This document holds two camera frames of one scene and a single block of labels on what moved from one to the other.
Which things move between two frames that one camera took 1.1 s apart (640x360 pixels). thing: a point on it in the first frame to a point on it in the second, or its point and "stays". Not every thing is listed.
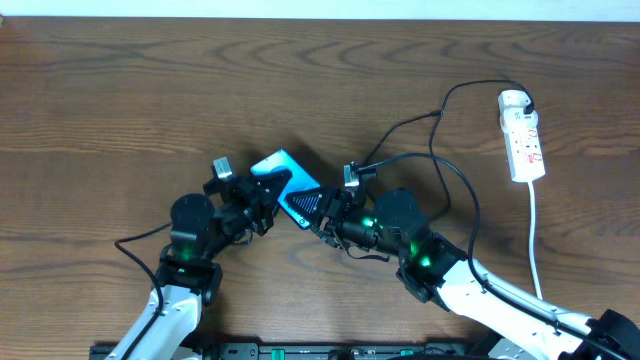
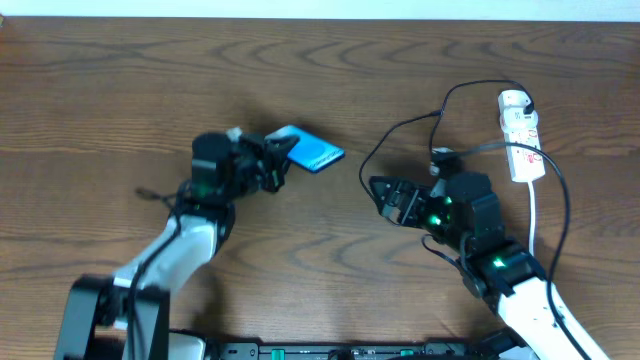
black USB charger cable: [528, 110] stays
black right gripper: [329, 210] to [410, 201]
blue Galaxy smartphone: [299, 180] to [312, 151]
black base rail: [296, 351] stays
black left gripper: [261, 198] to [270, 163]
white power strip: [522, 137] stays
